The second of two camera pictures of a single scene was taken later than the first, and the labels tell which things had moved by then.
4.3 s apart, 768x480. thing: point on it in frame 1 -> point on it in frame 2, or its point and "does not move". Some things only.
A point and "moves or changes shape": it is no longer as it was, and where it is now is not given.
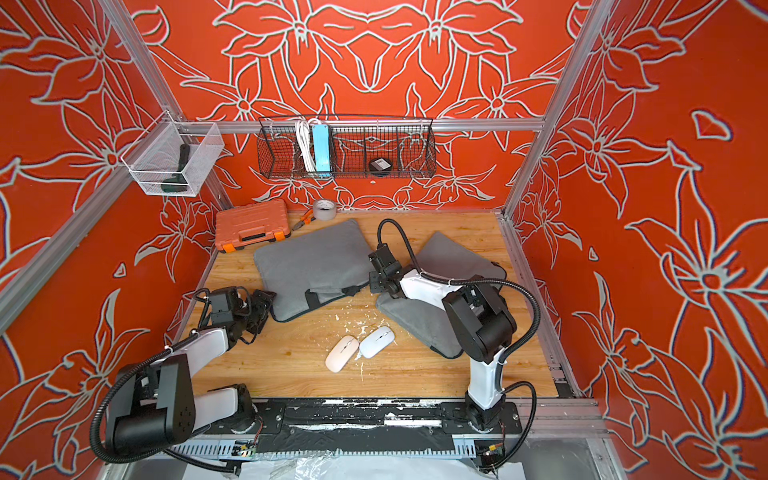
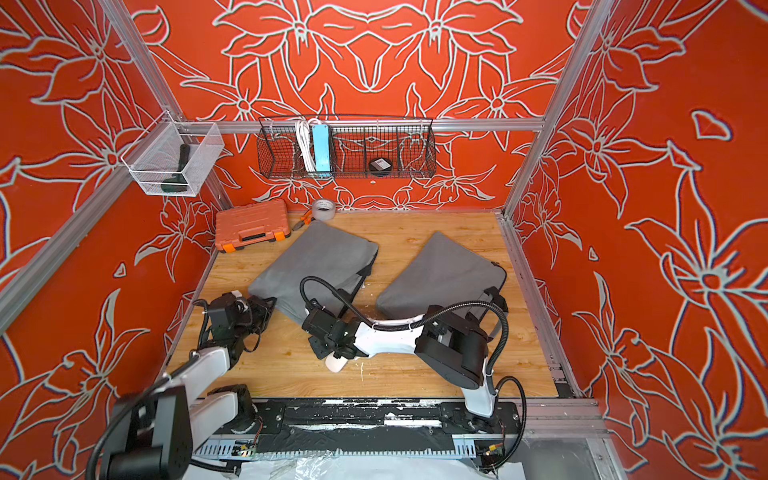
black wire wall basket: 362,147 does not move
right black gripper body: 382,281 -> 324,343
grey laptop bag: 304,272 moves or changes shape
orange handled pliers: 306,219 does not move
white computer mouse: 341,353 does not move
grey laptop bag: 449,259 does not move
